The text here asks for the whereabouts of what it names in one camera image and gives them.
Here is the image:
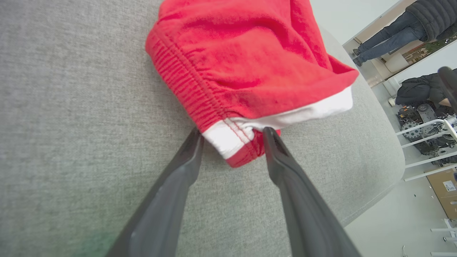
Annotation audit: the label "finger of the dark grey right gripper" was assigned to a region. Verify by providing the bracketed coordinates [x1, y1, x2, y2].
[438, 66, 457, 113]

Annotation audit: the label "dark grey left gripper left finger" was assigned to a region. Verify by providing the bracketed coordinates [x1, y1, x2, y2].
[106, 128, 205, 257]

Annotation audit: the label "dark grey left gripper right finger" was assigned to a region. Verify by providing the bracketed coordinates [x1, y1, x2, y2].
[263, 127, 362, 257]

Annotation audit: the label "red shorts with white trim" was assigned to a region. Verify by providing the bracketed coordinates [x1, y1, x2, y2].
[145, 0, 360, 168]

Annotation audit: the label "crouching person in black jacket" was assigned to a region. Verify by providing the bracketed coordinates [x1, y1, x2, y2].
[395, 69, 457, 107]

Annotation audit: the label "standing person in dark jacket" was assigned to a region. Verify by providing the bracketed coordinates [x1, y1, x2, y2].
[353, 0, 457, 67]

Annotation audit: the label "white metal rack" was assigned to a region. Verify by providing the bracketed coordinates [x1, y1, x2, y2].
[396, 119, 457, 182]

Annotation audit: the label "brown cardboard box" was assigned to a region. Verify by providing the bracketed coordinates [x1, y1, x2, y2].
[427, 168, 457, 220]

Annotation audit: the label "grey fabric sofa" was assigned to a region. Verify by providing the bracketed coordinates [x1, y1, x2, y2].
[0, 0, 406, 257]

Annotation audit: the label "white metal frame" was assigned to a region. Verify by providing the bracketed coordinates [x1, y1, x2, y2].
[430, 218, 457, 257]

